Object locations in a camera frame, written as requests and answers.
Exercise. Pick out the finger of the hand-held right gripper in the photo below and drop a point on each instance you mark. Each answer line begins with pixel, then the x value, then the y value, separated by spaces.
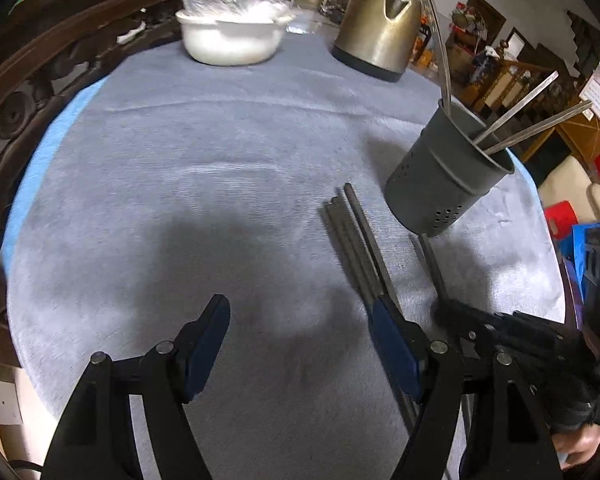
pixel 475 317
pixel 480 342

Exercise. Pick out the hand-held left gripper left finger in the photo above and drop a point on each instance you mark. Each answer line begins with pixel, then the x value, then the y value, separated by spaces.
pixel 205 355

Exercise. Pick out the white pot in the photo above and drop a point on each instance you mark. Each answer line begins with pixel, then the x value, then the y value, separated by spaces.
pixel 230 40

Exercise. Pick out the white wall socket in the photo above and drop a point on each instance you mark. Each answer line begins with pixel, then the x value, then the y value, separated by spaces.
pixel 5 402

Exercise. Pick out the cream armchair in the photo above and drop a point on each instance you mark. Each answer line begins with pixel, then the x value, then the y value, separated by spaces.
pixel 575 185

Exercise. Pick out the person's right hand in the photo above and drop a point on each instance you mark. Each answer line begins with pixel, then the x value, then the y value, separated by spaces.
pixel 580 447

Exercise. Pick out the red plastic chair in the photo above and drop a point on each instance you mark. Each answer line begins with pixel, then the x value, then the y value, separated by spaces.
pixel 560 220

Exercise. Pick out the gold electric kettle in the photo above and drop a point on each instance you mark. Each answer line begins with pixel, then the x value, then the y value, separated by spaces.
pixel 375 30

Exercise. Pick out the grey tablecloth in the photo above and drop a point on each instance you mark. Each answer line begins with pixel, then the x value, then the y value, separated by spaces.
pixel 205 185

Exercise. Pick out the blue table cover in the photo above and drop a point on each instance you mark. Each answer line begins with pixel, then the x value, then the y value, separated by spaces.
pixel 30 160

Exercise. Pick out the hanging bags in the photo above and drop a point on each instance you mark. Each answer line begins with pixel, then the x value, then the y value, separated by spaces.
pixel 464 16

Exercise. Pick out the grey perforated utensil holder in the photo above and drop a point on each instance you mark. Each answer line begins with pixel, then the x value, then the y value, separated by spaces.
pixel 440 180

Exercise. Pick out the grey metal chopstick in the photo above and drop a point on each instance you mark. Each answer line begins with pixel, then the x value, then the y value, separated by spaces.
pixel 439 50
pixel 372 245
pixel 540 125
pixel 520 105
pixel 436 20
pixel 435 270
pixel 422 260
pixel 345 255
pixel 357 250

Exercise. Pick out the carved dark wooden sideboard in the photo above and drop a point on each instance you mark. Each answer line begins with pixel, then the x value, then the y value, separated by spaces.
pixel 30 75

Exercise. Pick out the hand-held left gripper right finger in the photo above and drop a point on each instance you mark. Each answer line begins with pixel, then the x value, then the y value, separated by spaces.
pixel 397 350

